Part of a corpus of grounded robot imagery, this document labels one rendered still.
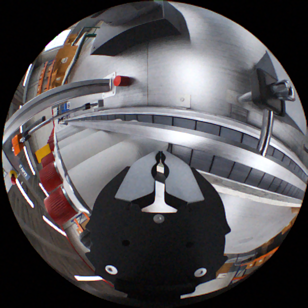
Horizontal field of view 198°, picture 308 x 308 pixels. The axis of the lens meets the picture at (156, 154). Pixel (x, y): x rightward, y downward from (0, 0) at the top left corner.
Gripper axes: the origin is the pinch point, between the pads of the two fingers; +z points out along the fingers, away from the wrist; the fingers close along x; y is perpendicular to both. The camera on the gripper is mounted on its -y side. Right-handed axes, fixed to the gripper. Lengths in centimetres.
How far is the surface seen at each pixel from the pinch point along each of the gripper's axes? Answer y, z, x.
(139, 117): -3.0, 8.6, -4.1
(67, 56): -112, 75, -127
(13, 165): -3.4, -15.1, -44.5
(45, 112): -113, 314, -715
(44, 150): -1.5, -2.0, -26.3
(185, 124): -2.7, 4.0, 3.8
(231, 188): 3.8, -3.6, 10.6
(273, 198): 3.8, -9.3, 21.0
